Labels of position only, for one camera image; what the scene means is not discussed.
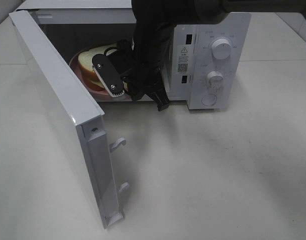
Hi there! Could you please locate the white microwave door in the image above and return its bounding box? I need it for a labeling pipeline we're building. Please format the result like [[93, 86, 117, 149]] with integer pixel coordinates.
[[9, 10, 129, 228]]

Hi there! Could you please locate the white bread sandwich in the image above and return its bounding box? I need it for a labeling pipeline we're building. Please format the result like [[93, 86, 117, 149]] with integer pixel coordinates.
[[77, 43, 128, 96]]

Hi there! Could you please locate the lower white timer knob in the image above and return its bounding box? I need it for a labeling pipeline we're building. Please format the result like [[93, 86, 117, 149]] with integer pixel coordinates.
[[206, 71, 224, 89]]

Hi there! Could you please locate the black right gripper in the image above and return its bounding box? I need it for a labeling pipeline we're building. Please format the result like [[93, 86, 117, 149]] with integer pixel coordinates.
[[116, 14, 177, 112]]

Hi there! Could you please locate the white warning label sticker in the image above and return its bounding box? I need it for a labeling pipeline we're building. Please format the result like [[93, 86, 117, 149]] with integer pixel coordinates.
[[176, 45, 192, 74]]

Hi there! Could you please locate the pink round plate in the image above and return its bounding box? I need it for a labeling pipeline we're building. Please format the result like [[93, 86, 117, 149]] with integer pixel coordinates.
[[69, 43, 128, 102]]

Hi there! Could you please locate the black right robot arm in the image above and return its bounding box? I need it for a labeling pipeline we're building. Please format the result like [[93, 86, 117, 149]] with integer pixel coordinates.
[[94, 0, 306, 111]]

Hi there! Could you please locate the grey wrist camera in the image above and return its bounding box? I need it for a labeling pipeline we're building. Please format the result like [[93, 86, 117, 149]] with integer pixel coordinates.
[[91, 54, 125, 98]]

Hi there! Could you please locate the upper white power knob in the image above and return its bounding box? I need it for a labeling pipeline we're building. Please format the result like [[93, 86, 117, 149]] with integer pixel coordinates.
[[210, 37, 232, 60]]

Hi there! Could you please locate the round white door button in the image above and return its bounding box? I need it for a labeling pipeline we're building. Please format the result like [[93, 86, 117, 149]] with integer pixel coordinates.
[[201, 94, 217, 106]]

